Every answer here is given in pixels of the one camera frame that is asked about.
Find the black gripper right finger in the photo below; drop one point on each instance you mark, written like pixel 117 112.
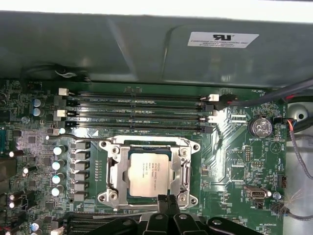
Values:
pixel 174 204

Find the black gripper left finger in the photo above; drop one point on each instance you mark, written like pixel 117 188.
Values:
pixel 163 204

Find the silver CPU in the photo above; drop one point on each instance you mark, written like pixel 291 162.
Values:
pixel 149 175

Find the metal socket cover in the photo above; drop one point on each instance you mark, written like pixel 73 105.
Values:
pixel 122 161

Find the CPU socket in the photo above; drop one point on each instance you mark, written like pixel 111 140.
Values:
pixel 107 197

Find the black clip RAM slot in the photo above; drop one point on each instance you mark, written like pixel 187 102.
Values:
pixel 137 105
pixel 137 126

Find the white clip RAM slot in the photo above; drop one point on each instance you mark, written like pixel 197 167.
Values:
pixel 137 116
pixel 137 95

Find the green motherboard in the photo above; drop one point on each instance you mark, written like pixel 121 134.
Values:
pixel 220 159

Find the internal USB connector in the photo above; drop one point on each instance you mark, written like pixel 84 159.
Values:
pixel 256 193

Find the silver round capacitor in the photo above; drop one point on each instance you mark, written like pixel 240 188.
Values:
pixel 56 178
pixel 59 149
pixel 56 190
pixel 58 165

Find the round coin battery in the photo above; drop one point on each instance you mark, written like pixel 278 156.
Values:
pixel 259 126

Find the blue round capacitor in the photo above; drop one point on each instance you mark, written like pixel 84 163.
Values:
pixel 37 102
pixel 36 112

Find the dark grey PC case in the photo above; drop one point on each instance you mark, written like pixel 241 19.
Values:
pixel 85 49

